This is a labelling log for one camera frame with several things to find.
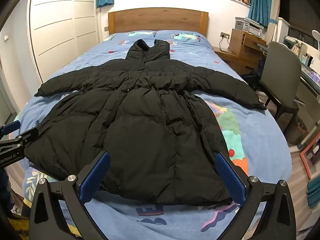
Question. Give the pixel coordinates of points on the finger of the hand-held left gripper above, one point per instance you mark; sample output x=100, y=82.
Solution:
x=27, y=136
x=10, y=128

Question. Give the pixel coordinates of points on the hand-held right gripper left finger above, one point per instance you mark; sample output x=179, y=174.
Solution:
x=96, y=177

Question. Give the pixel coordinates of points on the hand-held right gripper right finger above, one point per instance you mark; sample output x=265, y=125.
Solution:
x=230, y=177

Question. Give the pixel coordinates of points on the black puffer coat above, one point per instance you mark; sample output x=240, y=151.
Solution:
x=150, y=130

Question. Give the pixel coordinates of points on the bed with blue duvet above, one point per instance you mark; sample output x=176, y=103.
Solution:
x=257, y=135

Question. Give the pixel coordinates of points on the dark bag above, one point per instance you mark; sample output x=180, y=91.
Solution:
x=253, y=77

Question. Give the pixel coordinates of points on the white sliding wardrobe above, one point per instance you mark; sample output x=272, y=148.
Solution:
x=57, y=30

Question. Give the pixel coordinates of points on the grey desk chair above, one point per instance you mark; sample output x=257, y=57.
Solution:
x=280, y=80

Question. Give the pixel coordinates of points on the wooden nightstand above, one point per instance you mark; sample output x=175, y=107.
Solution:
x=232, y=60

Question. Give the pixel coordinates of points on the white study desk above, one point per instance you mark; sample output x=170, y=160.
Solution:
x=310, y=87

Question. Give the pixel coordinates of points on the wooden drawer cabinet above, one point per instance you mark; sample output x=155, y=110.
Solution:
x=240, y=45

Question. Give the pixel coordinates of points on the white printer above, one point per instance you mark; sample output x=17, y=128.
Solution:
x=248, y=25

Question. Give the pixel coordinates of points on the white tall cabinet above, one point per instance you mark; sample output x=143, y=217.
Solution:
x=282, y=30

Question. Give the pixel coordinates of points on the wooden headboard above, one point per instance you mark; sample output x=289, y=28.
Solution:
x=157, y=20

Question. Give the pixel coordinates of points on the long teal curtain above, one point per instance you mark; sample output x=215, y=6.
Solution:
x=261, y=0

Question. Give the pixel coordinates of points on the orange frame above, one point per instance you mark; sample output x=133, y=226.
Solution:
x=306, y=162

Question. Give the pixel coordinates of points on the white light switch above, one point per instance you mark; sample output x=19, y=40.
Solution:
x=5, y=38

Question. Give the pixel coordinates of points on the wall socket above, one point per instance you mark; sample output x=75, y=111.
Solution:
x=224, y=35

